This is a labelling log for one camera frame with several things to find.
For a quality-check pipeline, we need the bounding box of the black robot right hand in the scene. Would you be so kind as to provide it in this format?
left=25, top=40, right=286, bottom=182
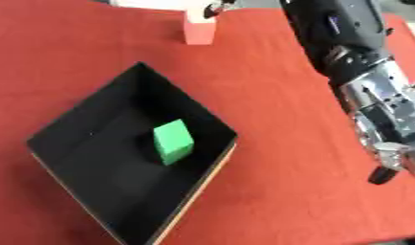
left=366, top=148, right=415, bottom=186

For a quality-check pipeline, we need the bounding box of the cardboard box with black inside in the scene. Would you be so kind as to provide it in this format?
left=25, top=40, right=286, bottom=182
left=25, top=61, right=240, bottom=245

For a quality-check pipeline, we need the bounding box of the green block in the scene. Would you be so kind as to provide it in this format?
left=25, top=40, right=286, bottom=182
left=152, top=119, right=196, bottom=167

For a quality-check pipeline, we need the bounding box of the pink rectangular block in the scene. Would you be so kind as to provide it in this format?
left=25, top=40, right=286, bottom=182
left=182, top=10, right=220, bottom=46

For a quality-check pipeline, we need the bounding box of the black caster wheel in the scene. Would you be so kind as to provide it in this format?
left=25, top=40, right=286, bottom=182
left=202, top=1, right=228, bottom=19

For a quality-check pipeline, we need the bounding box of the white furniture base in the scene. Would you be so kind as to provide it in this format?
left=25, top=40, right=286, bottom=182
left=112, top=0, right=214, bottom=12

